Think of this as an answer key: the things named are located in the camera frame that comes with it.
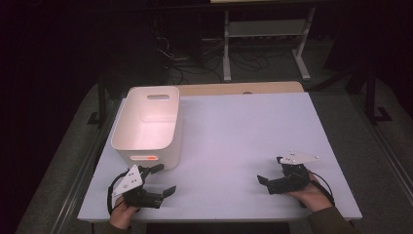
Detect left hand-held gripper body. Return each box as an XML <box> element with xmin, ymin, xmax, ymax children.
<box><xmin>110</xmin><ymin>164</ymin><xmax>165</xmax><ymax>210</ymax></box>

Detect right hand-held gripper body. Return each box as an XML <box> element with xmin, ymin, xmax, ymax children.
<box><xmin>266</xmin><ymin>150</ymin><xmax>320</xmax><ymax>196</ymax></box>

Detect white plastic bin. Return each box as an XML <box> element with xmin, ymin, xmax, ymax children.
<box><xmin>110</xmin><ymin>85</ymin><xmax>185</xmax><ymax>171</ymax></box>

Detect person's right hand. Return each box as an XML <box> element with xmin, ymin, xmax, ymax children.
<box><xmin>285</xmin><ymin>172</ymin><xmax>335</xmax><ymax>214</ymax></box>

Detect person's left hand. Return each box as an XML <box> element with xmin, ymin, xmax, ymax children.
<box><xmin>108</xmin><ymin>194</ymin><xmax>141</xmax><ymax>230</ymax></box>

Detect black stand leg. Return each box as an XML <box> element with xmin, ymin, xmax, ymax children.
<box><xmin>363</xmin><ymin>62</ymin><xmax>394</xmax><ymax>125</ymax></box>
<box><xmin>86</xmin><ymin>76</ymin><xmax>109</xmax><ymax>129</ymax></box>

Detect white metal stand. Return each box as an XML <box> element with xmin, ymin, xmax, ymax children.
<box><xmin>222</xmin><ymin>6</ymin><xmax>318</xmax><ymax>83</ymax></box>

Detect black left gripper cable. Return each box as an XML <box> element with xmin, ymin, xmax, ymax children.
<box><xmin>106</xmin><ymin>170</ymin><xmax>131</xmax><ymax>216</ymax></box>

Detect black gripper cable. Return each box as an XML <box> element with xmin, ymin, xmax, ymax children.
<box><xmin>106</xmin><ymin>170</ymin><xmax>131</xmax><ymax>216</ymax></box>
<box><xmin>308</xmin><ymin>170</ymin><xmax>336</xmax><ymax>208</ymax></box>

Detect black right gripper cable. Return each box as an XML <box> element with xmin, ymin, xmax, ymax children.
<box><xmin>308</xmin><ymin>170</ymin><xmax>336</xmax><ymax>208</ymax></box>

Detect metal floor rail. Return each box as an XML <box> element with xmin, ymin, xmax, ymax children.
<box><xmin>48</xmin><ymin>106</ymin><xmax>113</xmax><ymax>234</ymax></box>
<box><xmin>352</xmin><ymin>94</ymin><xmax>413</xmax><ymax>199</ymax></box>

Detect tangle of black floor cables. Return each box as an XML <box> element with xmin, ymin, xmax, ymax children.
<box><xmin>155</xmin><ymin>34</ymin><xmax>271</xmax><ymax>85</ymax></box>

